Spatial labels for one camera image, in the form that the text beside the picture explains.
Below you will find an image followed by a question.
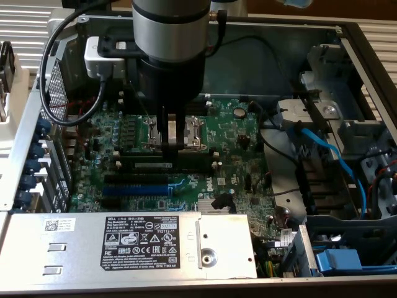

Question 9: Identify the green Dell motherboard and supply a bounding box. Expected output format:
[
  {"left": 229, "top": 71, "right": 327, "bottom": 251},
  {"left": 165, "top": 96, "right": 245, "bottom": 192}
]
[{"left": 66, "top": 97, "right": 280, "bottom": 246}]

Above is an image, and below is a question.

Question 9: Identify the blue expansion slot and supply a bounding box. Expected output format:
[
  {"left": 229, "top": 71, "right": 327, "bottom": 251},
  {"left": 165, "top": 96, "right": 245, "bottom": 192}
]
[{"left": 102, "top": 184, "right": 171, "bottom": 196}]

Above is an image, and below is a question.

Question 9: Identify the black plastic bar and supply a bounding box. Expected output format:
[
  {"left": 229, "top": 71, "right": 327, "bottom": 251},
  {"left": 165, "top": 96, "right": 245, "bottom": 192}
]
[{"left": 290, "top": 79, "right": 331, "bottom": 131}]

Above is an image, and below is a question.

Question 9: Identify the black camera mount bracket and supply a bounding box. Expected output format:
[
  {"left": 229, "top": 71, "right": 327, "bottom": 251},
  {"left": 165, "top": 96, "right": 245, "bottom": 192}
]
[{"left": 96, "top": 38, "right": 146, "bottom": 60}]

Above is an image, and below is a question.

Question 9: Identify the black camera cable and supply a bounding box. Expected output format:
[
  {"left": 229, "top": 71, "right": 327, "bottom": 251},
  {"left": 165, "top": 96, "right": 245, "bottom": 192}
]
[{"left": 38, "top": 12, "right": 109, "bottom": 127}]

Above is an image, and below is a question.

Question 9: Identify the yellow green wire bundle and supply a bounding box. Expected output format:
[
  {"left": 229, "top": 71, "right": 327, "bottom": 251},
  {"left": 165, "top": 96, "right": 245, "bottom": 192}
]
[{"left": 257, "top": 260, "right": 280, "bottom": 278}]

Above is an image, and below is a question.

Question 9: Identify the open grey PC case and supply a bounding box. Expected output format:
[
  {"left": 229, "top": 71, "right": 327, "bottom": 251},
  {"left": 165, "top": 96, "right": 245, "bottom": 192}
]
[{"left": 0, "top": 7, "right": 397, "bottom": 294}]

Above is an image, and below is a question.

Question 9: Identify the white plastic parts rack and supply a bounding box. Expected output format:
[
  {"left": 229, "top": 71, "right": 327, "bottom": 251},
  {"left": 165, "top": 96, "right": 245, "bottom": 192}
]
[{"left": 0, "top": 54, "right": 32, "bottom": 150}]

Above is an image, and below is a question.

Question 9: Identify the long black expansion slot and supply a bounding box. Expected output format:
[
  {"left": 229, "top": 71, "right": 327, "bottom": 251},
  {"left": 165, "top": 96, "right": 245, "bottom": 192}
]
[{"left": 104, "top": 173, "right": 170, "bottom": 184}]

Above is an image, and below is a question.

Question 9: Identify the silver power supply unit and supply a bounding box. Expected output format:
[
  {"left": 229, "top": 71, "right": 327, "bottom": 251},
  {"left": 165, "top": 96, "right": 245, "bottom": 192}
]
[{"left": 0, "top": 212, "right": 258, "bottom": 283}]

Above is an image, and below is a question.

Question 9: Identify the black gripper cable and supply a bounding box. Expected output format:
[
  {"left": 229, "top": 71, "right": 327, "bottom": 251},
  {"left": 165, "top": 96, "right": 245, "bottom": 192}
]
[{"left": 208, "top": 9, "right": 230, "bottom": 58}]

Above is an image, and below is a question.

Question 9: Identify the short black expansion slot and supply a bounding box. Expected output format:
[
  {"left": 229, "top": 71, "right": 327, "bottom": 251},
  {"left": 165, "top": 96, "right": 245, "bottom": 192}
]
[{"left": 100, "top": 197, "right": 122, "bottom": 209}]

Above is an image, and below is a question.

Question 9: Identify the metal CPU socket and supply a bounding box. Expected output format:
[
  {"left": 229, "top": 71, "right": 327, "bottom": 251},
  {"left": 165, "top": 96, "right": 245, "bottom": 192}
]
[{"left": 141, "top": 114, "right": 208, "bottom": 153}]

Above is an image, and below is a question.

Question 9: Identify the blue SATA wire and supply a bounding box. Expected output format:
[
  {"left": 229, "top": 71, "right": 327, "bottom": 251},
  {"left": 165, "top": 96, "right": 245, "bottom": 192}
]
[{"left": 287, "top": 122, "right": 368, "bottom": 218}]

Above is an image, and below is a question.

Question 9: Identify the black plastic connector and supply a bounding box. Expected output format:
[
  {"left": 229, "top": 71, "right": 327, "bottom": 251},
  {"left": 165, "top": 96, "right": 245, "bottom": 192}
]
[{"left": 210, "top": 192, "right": 235, "bottom": 210}]

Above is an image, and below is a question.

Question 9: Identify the silver chipset heatsink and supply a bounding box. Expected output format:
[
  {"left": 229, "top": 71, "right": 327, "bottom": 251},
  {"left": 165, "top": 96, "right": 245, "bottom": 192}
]
[{"left": 197, "top": 198, "right": 236, "bottom": 215}]

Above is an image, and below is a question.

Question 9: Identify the silver metal disk bay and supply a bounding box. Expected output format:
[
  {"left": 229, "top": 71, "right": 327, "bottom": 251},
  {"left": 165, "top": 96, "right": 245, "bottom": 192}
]
[{"left": 275, "top": 43, "right": 397, "bottom": 218}]

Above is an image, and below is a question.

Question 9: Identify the black wire with connector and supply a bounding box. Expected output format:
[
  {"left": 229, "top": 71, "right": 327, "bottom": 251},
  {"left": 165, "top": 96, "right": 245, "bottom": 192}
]
[{"left": 206, "top": 34, "right": 314, "bottom": 97}]

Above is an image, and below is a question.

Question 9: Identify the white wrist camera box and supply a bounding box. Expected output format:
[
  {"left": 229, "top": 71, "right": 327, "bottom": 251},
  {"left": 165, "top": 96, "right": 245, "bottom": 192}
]
[{"left": 84, "top": 36, "right": 127, "bottom": 79}]

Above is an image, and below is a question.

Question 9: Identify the blue plastic latch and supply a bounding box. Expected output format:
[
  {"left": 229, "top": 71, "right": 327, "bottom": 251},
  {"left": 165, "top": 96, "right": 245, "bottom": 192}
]
[{"left": 314, "top": 248, "right": 364, "bottom": 276}]

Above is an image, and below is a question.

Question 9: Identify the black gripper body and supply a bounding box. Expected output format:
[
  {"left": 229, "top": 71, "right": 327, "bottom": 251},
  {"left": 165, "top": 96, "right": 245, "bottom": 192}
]
[{"left": 137, "top": 56, "right": 206, "bottom": 108}]

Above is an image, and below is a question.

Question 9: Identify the thin red wire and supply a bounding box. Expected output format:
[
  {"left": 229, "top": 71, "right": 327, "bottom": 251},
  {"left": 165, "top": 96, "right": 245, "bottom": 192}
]
[
  {"left": 49, "top": 95, "right": 97, "bottom": 147},
  {"left": 370, "top": 163, "right": 397, "bottom": 187}
]

